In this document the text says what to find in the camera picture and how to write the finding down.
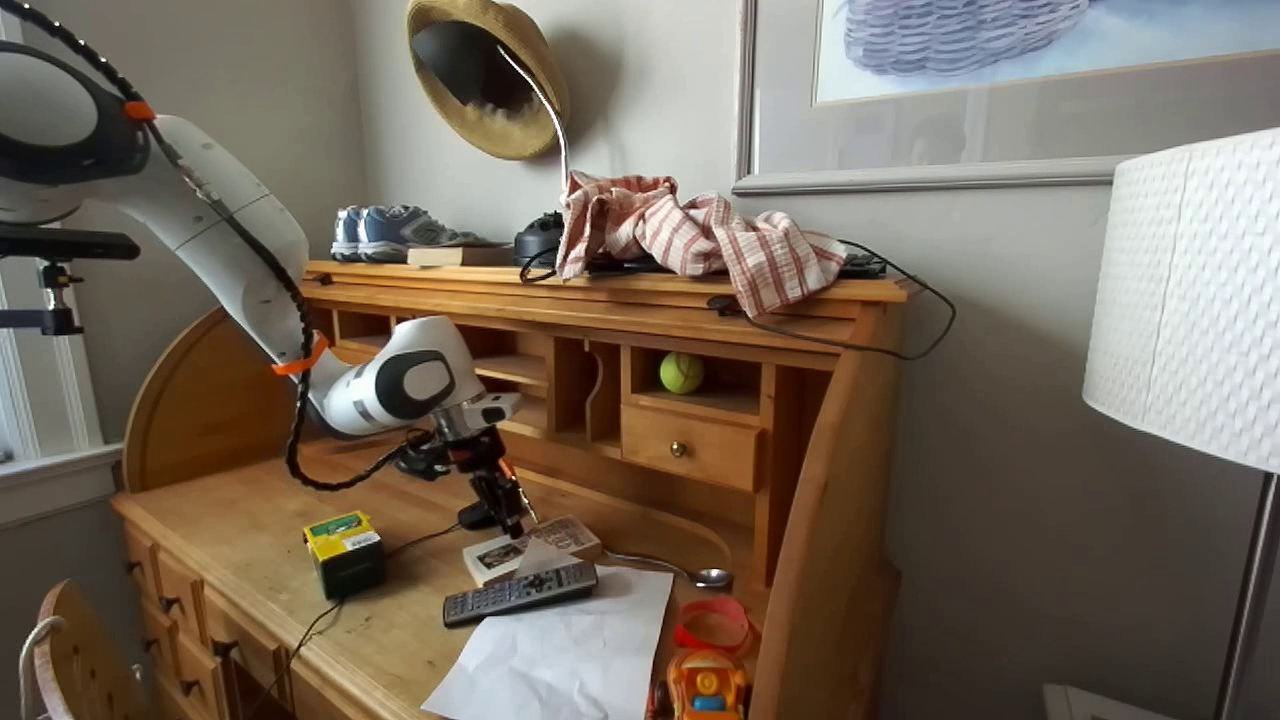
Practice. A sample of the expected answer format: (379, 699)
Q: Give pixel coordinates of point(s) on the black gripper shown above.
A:
(483, 454)

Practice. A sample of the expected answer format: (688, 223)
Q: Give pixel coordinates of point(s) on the white paperback book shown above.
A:
(499, 559)

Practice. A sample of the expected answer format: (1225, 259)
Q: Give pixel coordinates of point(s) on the book lying flat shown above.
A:
(455, 254)

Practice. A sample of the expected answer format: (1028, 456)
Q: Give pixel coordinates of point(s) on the grey remote control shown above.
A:
(523, 593)

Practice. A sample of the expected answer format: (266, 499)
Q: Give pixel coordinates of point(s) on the yellow green cardboard box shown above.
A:
(340, 551)

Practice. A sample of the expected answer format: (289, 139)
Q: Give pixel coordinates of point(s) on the white paper sheet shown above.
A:
(574, 662)

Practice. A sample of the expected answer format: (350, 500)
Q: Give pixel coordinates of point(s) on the small wooden drawer with knob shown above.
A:
(688, 447)

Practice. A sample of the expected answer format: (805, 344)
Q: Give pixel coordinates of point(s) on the metal spoon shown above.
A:
(713, 576)

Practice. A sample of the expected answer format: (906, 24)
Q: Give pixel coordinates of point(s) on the green tennis ball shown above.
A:
(680, 374)

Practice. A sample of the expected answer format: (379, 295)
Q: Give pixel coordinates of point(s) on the orange toy car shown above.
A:
(707, 684)

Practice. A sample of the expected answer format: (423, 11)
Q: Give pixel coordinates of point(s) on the black headphones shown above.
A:
(537, 243)

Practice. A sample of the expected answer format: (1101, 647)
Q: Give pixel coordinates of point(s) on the blue grey sneaker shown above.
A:
(347, 234)
(412, 234)

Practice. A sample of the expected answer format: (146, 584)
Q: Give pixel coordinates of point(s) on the wooden roll-top desk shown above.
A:
(824, 534)

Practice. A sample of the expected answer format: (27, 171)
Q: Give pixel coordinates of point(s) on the red striped cloth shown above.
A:
(692, 234)

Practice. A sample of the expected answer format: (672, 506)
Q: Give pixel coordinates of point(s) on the wooden chair back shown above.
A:
(82, 655)

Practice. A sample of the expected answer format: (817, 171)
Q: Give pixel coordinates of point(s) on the window with white blinds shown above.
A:
(43, 386)

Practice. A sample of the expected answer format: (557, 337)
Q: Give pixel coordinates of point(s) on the framed picture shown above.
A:
(1014, 123)

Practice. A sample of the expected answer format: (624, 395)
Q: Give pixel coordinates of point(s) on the white lamp shade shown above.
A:
(1184, 295)

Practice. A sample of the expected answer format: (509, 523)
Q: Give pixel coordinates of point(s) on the metal lamp pole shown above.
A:
(1244, 602)

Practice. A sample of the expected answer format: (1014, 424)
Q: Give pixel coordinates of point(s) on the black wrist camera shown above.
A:
(427, 456)

